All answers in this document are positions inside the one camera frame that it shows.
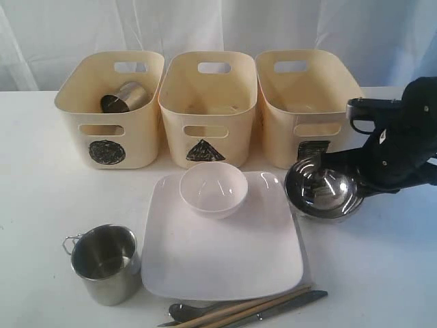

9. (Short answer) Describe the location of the cream bin triangle mark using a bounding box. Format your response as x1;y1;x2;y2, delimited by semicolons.
157;51;259;169

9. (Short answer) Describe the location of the white plastic bowl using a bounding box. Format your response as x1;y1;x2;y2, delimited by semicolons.
179;162;249;219

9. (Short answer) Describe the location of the white square plate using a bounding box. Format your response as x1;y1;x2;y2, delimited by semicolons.
141;172;304;301

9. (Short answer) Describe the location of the lower wooden chopstick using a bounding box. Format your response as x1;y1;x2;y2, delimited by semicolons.
204;285;311;328

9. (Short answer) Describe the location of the steel bowl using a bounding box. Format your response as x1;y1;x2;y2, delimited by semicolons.
284;155;363;223

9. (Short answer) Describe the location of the wooden chopstick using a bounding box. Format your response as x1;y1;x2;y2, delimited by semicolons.
204;285;311;328
175;284;312;327

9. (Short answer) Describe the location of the steel spoon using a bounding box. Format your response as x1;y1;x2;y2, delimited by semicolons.
168;303;219;323

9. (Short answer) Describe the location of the steel mug wire handle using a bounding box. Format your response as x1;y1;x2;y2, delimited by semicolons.
62;224;141;306

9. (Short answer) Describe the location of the steel tumbler cup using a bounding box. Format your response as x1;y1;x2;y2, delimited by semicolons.
100;81;151;113

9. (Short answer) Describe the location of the steel table knife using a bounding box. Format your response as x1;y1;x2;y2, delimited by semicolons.
158;290;328;327

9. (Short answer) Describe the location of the cream bin square mark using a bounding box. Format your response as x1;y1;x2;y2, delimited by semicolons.
254;49;367;169

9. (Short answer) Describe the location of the cream bin circle mark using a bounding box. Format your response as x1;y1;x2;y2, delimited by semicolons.
54;51;165;169

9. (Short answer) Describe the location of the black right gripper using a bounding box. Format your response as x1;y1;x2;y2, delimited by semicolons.
324;77;436;200

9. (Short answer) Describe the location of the upper wooden chopstick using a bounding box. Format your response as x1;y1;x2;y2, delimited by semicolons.
175;284;312;327

